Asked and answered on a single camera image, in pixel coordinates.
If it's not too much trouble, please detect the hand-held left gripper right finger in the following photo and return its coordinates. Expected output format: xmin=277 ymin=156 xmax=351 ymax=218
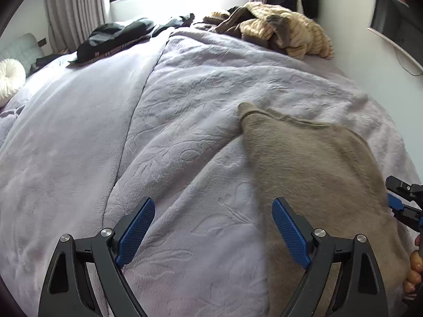
xmin=272 ymin=197 xmax=390 ymax=317

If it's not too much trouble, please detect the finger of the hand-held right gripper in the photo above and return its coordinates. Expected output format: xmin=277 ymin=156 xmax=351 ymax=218
xmin=385 ymin=176 xmax=423 ymax=207
xmin=387 ymin=193 xmax=423 ymax=233

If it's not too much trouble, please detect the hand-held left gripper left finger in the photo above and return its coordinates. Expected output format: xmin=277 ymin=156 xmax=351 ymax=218
xmin=38 ymin=197 xmax=156 ymax=317

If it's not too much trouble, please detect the beige small garment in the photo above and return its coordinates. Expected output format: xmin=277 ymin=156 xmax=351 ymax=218
xmin=237 ymin=102 xmax=413 ymax=317

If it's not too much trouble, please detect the black clothes pile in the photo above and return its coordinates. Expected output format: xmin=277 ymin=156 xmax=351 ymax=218
xmin=68 ymin=13 xmax=195 ymax=67

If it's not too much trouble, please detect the person's right hand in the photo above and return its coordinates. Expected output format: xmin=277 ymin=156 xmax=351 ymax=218
xmin=402 ymin=234 xmax=423 ymax=304

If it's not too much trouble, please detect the lilac bed blanket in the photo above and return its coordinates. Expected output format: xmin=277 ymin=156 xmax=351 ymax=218
xmin=0 ymin=26 xmax=422 ymax=317

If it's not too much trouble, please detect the yellow striped garment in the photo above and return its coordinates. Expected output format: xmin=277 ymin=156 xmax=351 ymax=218
xmin=203 ymin=2 xmax=335 ymax=60

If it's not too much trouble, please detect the dark cloth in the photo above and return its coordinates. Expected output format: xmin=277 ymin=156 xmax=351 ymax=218
xmin=30 ymin=53 xmax=68 ymax=73

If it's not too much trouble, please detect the white round pillow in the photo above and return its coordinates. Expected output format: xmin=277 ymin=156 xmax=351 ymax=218
xmin=0 ymin=58 xmax=26 ymax=108

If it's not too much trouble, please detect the grey-green padded headboard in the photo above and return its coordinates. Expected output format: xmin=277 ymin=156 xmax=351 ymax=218
xmin=0 ymin=33 xmax=45 ymax=73

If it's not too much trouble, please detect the brown garment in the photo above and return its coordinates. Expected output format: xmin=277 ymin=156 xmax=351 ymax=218
xmin=193 ymin=6 xmax=265 ymax=42

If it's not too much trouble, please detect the black television cable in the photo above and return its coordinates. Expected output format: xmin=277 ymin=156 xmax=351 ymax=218
xmin=395 ymin=47 xmax=423 ymax=76

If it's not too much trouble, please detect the black wall television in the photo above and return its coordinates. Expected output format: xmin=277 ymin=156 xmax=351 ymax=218
xmin=367 ymin=0 xmax=423 ymax=75

